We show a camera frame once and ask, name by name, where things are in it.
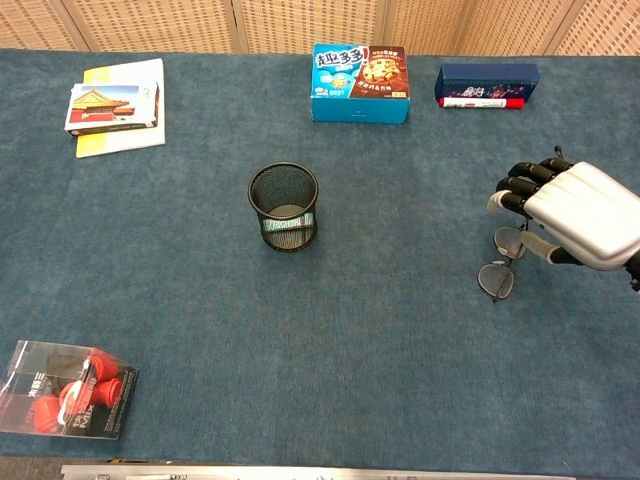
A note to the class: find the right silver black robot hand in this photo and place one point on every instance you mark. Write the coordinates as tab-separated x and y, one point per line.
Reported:
585	210

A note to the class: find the black wire-frame eyeglasses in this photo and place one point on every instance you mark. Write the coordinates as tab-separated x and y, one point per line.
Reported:
495	282

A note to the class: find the red white marker pen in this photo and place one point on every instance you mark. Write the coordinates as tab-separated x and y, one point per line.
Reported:
475	103

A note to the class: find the dark blue rectangular box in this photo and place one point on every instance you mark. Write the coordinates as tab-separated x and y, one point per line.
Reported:
485	75

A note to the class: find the blue cookie box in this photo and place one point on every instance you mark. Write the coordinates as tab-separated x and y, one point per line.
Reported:
360	107

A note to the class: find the blue felt table cloth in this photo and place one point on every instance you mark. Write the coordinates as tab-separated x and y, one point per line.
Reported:
350	340

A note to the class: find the small teal label pack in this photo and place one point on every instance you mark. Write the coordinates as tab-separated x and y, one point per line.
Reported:
287	223

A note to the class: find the black mesh pen holder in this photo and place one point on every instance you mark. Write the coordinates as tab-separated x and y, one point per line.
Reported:
260	200

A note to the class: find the yellow white booklet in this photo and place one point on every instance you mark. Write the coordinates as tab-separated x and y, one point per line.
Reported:
130	142

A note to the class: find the wicker folding screen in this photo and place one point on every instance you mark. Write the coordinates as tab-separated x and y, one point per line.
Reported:
150	22

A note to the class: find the palace picture card box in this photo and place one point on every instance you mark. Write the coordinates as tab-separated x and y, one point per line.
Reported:
107	105

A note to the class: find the clear box with red items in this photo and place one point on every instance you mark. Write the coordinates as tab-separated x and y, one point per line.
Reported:
65	395

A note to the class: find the silver metal rail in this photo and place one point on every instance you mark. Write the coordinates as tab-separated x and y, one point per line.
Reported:
300	474

